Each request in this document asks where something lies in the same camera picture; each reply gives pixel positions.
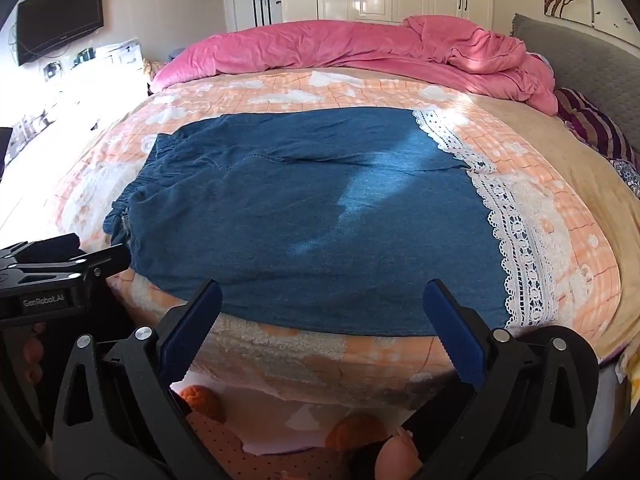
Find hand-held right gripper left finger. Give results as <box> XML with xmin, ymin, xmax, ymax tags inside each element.
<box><xmin>51</xmin><ymin>280</ymin><xmax>232</xmax><ymax>480</ymax></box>

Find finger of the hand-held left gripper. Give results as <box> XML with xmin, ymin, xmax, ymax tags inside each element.
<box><xmin>0</xmin><ymin>243</ymin><xmax>132</xmax><ymax>287</ymax></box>
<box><xmin>0</xmin><ymin>232</ymin><xmax>87</xmax><ymax>263</ymax></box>

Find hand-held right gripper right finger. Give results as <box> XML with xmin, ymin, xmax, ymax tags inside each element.
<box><xmin>414</xmin><ymin>280</ymin><xmax>600</xmax><ymax>480</ymax></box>

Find blue denim pants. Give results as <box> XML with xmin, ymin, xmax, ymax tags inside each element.
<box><xmin>102</xmin><ymin>105</ymin><xmax>561</xmax><ymax>338</ymax></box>

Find person's left hand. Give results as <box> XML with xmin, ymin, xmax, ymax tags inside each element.
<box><xmin>15</xmin><ymin>321</ymin><xmax>49</xmax><ymax>395</ymax></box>

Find orange fuzzy pompom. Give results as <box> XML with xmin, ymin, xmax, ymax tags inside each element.
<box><xmin>325</xmin><ymin>412</ymin><xmax>389</xmax><ymax>452</ymax></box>
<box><xmin>179</xmin><ymin>385</ymin><xmax>227</xmax><ymax>422</ymax></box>

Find person's orange dotted clothing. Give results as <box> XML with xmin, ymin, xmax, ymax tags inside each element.
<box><xmin>186</xmin><ymin>407</ymin><xmax>351</xmax><ymax>480</ymax></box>

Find beige bed sheet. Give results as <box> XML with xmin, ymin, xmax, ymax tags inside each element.
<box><xmin>477</xmin><ymin>94</ymin><xmax>640</xmax><ymax>367</ymax></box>

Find desk clutter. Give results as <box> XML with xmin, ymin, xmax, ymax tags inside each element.
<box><xmin>65</xmin><ymin>39</ymin><xmax>143</xmax><ymax>68</ymax></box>

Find blue patterned pillow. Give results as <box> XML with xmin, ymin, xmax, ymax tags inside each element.
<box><xmin>607</xmin><ymin>157</ymin><xmax>640</xmax><ymax>197</ymax></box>

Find purple striped pillow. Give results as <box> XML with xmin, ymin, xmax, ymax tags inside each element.
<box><xmin>554</xmin><ymin>87</ymin><xmax>637</xmax><ymax>163</ymax></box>

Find orange checked bed blanket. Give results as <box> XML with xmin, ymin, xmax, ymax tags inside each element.
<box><xmin>52</xmin><ymin>67</ymin><xmax>623</xmax><ymax>392</ymax></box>

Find pink duvet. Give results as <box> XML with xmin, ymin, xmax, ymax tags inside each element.
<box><xmin>150</xmin><ymin>14</ymin><xmax>559</xmax><ymax>116</ymax></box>

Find grey padded headboard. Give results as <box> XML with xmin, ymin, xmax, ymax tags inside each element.
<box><xmin>510</xmin><ymin>12</ymin><xmax>640</xmax><ymax>157</ymax></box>

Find black wall television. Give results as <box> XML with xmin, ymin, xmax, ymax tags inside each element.
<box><xmin>16</xmin><ymin>0</ymin><xmax>105</xmax><ymax>67</ymax></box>

